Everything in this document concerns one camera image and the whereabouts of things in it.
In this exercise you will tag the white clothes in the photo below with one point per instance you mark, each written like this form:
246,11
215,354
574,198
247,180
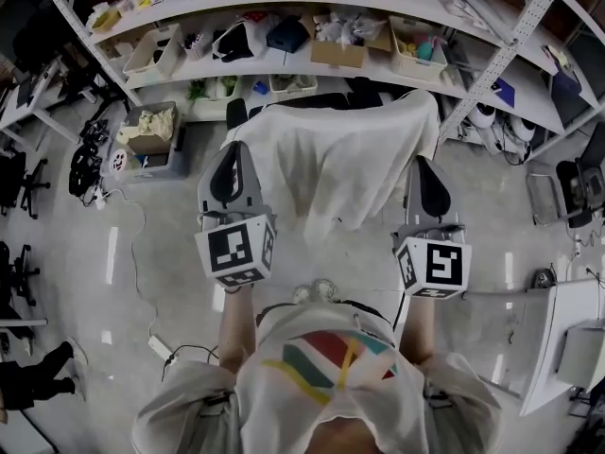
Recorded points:
331,159

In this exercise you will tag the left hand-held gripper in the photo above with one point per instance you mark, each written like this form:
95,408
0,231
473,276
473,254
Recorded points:
231,249

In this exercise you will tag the small white power adapter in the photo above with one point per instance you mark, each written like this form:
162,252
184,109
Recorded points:
100,201

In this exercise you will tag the white desk with metal legs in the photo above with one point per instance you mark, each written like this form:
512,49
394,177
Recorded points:
28,107

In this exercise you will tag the white desk with grey box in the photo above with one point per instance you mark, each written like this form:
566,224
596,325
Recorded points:
548,338

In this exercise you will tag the grey computer box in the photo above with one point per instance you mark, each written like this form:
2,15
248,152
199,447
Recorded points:
583,357

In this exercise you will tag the black mesh desk chair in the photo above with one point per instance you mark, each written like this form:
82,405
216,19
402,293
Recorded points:
579,182

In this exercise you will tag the open cardboard box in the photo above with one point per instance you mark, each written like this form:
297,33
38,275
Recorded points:
338,55

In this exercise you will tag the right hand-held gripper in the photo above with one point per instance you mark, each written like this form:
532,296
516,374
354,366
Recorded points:
439,263

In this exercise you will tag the long white power strip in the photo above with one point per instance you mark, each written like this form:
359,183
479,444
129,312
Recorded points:
160,347

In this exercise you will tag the black monitor on stand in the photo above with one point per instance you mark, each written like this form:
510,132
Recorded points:
42,45

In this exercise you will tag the person's right forearm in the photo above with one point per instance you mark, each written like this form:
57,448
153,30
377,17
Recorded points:
418,329

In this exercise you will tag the white pen holder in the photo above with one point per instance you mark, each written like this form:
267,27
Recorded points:
194,50

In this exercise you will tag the white rounded device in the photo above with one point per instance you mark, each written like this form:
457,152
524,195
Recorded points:
482,116
522,128

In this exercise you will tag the grey plastic crate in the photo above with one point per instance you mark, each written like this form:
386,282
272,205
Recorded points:
179,159

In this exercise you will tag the small cardboard box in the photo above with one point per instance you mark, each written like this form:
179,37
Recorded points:
149,145

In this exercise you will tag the person's left forearm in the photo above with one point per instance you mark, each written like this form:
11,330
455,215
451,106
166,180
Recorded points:
236,329

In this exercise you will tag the person's white printed T-shirt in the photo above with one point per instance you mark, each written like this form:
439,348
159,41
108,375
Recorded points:
293,395

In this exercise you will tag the white disc with red pattern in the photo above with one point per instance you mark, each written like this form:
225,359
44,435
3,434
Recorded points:
118,161

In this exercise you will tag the person's white shoe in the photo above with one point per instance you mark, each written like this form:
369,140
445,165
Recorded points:
302,295
327,290

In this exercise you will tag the white plastic storage bin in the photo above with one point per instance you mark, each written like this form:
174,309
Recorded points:
167,59

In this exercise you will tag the person's black trousers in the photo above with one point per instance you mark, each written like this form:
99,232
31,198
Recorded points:
274,311

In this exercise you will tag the green plant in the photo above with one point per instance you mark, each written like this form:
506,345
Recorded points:
198,90

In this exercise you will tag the black round floor device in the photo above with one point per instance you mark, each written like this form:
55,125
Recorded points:
544,278

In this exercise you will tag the white metal shelving unit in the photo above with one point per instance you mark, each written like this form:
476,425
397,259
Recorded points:
283,0

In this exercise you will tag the white perforated basket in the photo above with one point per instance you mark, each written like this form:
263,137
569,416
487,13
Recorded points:
293,93

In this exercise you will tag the white bin with coloured toys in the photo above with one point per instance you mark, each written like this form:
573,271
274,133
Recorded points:
416,69

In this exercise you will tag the blue notebook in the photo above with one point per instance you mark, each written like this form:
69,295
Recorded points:
505,93

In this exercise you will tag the white plastic bag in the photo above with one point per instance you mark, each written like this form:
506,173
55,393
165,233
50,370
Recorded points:
255,40

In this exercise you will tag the black swivel chair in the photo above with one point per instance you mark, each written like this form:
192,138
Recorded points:
16,272
14,182

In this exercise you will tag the black office chair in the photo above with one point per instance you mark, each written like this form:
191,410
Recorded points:
307,101

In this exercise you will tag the person's white left shoe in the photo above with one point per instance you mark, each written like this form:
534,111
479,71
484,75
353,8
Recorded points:
302,295

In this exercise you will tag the dark blue box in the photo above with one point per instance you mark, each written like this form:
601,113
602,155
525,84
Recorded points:
288,36

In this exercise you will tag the dark navy bag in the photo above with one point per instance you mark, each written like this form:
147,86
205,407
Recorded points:
565,88

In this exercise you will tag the person's white right shoe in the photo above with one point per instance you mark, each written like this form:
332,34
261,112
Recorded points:
327,290

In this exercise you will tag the cardboard box with cloth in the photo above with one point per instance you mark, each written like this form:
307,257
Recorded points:
160,121

